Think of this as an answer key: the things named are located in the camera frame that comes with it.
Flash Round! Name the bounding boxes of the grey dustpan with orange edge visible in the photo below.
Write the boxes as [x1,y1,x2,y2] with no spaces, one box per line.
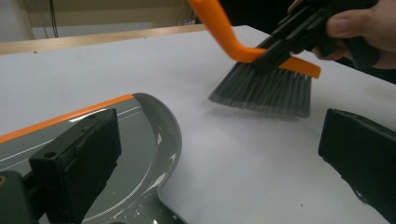
[0,91,188,224]

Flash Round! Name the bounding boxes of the white board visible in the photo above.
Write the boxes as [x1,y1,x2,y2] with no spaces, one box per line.
[0,25,396,224]

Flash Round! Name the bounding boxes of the black cable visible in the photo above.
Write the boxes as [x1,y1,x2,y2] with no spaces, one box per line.
[46,0,60,39]

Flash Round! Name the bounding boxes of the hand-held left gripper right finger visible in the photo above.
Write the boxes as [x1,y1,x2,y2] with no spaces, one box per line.
[318,107,396,224]

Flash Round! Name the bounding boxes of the orange brush with grey bristles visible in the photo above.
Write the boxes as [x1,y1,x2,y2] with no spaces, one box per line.
[188,0,322,119]

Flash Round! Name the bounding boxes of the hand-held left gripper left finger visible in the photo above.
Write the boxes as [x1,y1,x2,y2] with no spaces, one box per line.
[28,107,122,224]

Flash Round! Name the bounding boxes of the light wooden cabinet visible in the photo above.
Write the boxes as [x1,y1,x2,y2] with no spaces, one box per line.
[18,0,200,33]

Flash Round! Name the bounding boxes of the wooden table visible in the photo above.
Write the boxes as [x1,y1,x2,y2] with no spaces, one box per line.
[0,23,209,56]

